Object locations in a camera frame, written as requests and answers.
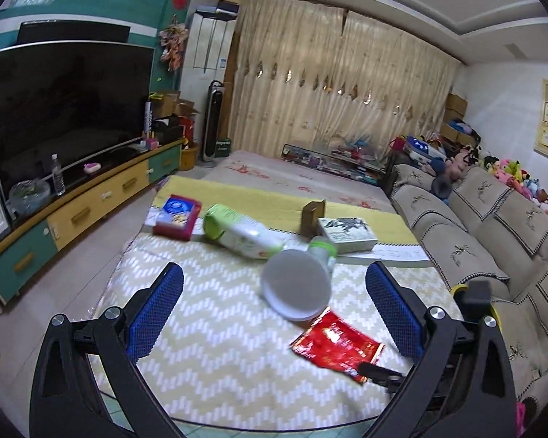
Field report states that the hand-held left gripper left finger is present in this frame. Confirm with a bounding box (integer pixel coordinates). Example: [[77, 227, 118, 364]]
[[30, 262, 184, 438]]

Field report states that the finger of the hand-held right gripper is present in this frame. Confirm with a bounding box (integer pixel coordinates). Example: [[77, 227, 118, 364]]
[[357, 361, 405, 387]]

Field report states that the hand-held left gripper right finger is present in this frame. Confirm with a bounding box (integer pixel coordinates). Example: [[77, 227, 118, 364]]
[[365, 262, 518, 438]]

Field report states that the red foil packet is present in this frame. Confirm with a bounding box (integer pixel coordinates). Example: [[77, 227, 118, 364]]
[[291, 309, 387, 384]]

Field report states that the grey patterned tissue box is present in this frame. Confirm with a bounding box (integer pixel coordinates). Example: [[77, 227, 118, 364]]
[[318, 217, 378, 254]]

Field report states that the green label plastic bottle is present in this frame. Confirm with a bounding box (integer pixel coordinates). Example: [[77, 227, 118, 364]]
[[308, 235, 338, 280]]

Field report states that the white container green lid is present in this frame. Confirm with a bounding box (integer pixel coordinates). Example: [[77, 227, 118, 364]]
[[203, 203, 289, 262]]

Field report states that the small brown box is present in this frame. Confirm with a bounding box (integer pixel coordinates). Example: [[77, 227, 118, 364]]
[[301, 200, 326, 238]]

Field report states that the beige sofa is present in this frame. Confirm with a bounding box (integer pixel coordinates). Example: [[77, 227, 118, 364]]
[[388, 161, 548, 420]]

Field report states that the patterned tablecloth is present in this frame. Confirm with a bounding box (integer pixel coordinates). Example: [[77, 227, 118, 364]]
[[89, 176, 463, 438]]

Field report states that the red blue tissue pack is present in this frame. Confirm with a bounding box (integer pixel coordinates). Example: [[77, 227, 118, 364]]
[[152, 195, 202, 241]]

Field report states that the dark round cushion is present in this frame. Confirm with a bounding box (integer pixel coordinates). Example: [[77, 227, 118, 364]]
[[431, 175, 453, 200]]

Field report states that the yellow green television cabinet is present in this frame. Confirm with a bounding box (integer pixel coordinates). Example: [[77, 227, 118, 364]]
[[0, 139, 184, 315]]

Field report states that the pile of plush toys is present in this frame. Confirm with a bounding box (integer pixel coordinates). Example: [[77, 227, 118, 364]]
[[477, 145, 548, 216]]

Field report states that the blue star print bag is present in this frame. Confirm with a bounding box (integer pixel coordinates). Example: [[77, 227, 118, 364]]
[[404, 135, 444, 163]]

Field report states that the low glass table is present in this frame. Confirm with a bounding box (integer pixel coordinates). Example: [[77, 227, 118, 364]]
[[280, 143, 390, 186]]

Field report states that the orange bucket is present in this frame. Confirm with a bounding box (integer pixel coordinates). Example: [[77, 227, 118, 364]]
[[180, 143, 200, 172]]

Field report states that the clear water bottle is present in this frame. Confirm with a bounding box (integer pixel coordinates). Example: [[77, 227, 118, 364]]
[[50, 154, 66, 196]]

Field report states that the glass ashtray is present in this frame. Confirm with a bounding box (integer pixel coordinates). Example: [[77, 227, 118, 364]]
[[8, 179, 51, 216]]

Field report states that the floral floor mat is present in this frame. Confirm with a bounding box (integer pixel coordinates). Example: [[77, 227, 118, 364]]
[[201, 148, 394, 220]]

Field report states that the stack of cardboard boxes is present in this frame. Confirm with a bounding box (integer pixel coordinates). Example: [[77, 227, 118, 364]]
[[440, 93, 469, 143]]

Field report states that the black tower fan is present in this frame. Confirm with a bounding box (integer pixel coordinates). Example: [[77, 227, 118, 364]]
[[202, 80, 225, 163]]

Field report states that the open cardboard box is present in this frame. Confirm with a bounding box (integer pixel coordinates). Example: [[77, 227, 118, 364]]
[[152, 91, 202, 147]]

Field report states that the black flat television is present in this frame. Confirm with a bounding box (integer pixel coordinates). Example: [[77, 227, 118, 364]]
[[0, 42, 156, 211]]

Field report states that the beige embroidered curtain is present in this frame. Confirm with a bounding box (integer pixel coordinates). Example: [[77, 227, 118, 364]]
[[228, 0, 460, 170]]

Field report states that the hanging flower decoration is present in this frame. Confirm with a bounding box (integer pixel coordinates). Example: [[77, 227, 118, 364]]
[[158, 15, 191, 72]]

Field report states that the white standing air conditioner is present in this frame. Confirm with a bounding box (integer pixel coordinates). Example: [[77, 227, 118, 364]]
[[180, 8, 236, 103]]

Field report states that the black wall panel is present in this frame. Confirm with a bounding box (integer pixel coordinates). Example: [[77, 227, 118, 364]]
[[17, 21, 131, 46]]

